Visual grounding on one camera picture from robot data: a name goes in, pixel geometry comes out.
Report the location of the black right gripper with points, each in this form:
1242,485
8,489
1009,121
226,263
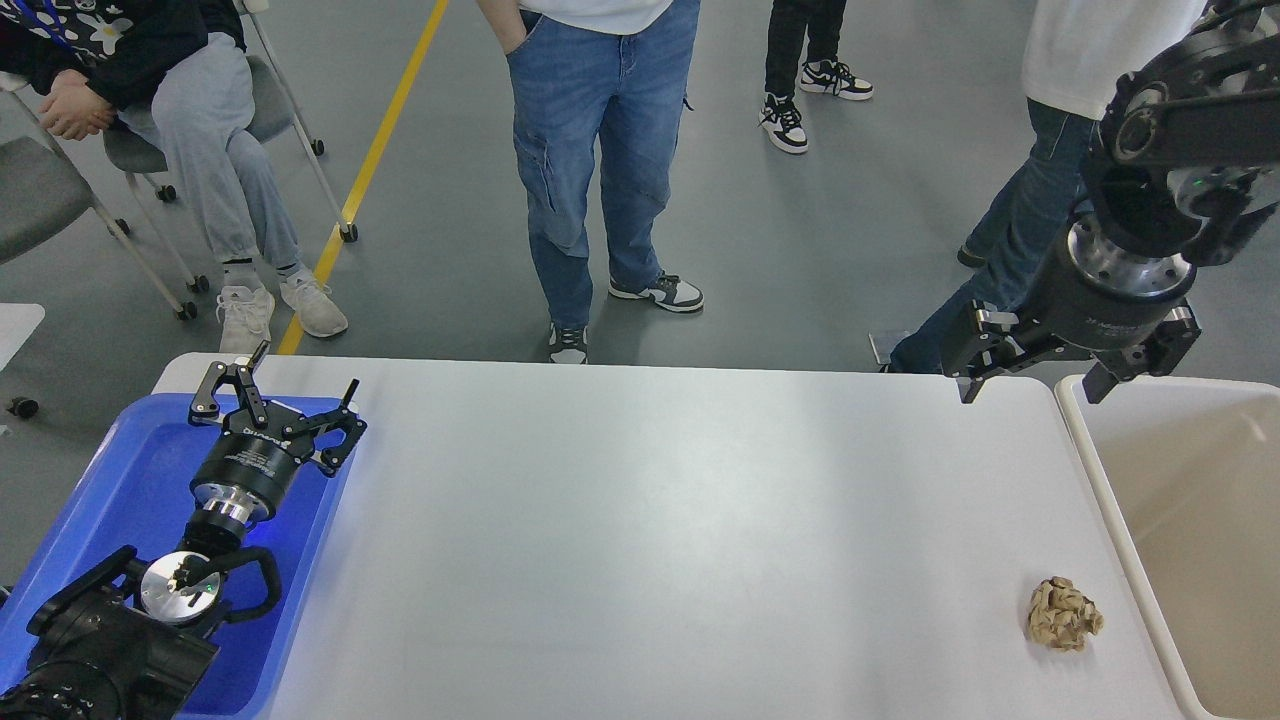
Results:
1089,300

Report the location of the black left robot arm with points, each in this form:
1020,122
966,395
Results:
171,584

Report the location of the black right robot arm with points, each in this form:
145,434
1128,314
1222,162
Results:
1187,152

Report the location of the person in blue jeans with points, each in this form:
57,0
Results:
599,89

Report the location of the person black pants white sneakers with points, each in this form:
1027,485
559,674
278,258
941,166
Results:
802,52

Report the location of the grey chair at left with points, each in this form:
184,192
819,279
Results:
42,193

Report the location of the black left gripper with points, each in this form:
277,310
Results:
262,446

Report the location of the beige plastic bin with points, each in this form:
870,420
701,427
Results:
1186,473

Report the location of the brown paper ball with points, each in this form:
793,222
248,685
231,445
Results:
1061,617

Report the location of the blue plastic tray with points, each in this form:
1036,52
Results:
136,491

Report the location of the person white shirt jeans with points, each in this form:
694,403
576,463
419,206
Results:
1075,52

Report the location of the seated person grey pants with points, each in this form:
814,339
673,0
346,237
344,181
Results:
176,73

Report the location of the black castor under side table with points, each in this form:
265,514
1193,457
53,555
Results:
24,408

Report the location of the white side table corner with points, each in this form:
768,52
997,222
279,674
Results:
18,323

